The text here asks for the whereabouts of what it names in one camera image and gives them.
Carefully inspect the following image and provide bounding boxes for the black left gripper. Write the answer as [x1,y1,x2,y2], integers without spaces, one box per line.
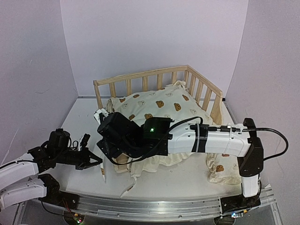
[54,147,102,171]

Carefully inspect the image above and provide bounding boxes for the bear print cream cushion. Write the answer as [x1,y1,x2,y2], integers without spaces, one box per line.
[106,81,214,180]

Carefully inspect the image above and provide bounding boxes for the wooden pet bed frame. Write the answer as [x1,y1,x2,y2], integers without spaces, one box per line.
[93,65,224,125]

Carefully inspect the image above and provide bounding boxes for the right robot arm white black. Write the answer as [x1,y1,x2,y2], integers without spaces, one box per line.
[94,109,263,208]

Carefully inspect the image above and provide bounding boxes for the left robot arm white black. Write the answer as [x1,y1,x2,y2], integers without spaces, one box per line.
[0,128,103,210]

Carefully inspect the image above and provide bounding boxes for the small bear print pillow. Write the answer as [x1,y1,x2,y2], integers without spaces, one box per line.
[206,153,241,185]

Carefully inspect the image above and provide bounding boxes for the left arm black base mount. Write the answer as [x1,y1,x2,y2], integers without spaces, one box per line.
[37,174,79,210]

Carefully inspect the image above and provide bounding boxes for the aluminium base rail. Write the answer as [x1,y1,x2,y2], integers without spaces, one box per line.
[14,178,282,225]

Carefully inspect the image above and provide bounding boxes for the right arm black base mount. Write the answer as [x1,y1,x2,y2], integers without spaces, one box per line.
[219,193,261,216]

